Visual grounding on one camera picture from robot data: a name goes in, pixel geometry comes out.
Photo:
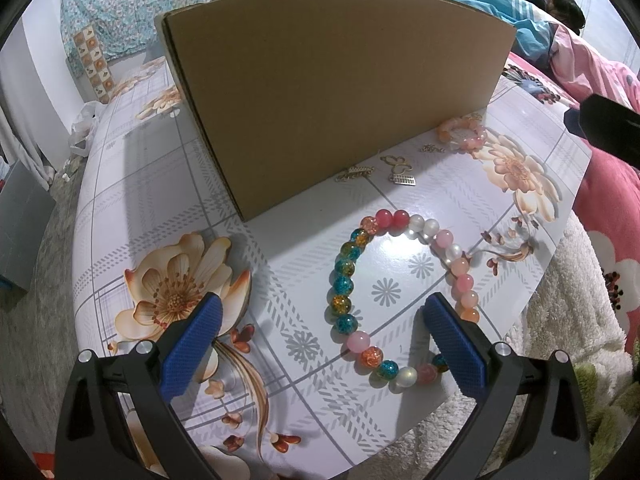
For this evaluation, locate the green fluffy garment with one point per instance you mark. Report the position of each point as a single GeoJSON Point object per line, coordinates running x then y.
{"type": "Point", "coordinates": [610, 410]}

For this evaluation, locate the brown cardboard box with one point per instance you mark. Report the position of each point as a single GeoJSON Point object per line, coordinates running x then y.
{"type": "Point", "coordinates": [325, 100]}

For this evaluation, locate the pink floral blanket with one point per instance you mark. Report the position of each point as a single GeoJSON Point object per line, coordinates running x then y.
{"type": "Point", "coordinates": [610, 200]}

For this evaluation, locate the white curtain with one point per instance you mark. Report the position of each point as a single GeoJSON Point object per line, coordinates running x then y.
{"type": "Point", "coordinates": [20, 150]}

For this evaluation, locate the grey cabinet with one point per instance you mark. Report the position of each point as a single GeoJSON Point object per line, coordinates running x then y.
{"type": "Point", "coordinates": [25, 230]}

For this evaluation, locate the white plastic bag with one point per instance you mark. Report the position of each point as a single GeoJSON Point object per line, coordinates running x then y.
{"type": "Point", "coordinates": [85, 130]}

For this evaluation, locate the gold abacus charm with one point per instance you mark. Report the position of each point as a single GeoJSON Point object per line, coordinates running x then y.
{"type": "Point", "coordinates": [402, 180]}

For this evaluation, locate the gold butterfly pendant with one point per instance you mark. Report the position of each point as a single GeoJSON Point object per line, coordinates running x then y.
{"type": "Point", "coordinates": [395, 160]}

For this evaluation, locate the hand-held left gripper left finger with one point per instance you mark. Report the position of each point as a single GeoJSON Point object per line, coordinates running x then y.
{"type": "Point", "coordinates": [192, 345]}

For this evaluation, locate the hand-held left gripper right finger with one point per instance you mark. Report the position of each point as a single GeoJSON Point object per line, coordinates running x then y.
{"type": "Point", "coordinates": [457, 345]}

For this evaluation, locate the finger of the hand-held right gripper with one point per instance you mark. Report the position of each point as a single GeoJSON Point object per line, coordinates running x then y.
{"type": "Point", "coordinates": [610, 127]}

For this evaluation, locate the teal floral hanging cloth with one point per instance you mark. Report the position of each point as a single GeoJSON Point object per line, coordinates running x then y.
{"type": "Point", "coordinates": [140, 10]}

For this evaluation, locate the blue patterned quilt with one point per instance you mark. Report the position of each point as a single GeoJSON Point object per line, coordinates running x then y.
{"type": "Point", "coordinates": [530, 35]}

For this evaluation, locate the pale pink quilt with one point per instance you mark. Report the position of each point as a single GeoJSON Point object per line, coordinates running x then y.
{"type": "Point", "coordinates": [590, 70]}

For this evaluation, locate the small gold charm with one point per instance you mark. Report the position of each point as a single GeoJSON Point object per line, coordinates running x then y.
{"type": "Point", "coordinates": [431, 148]}

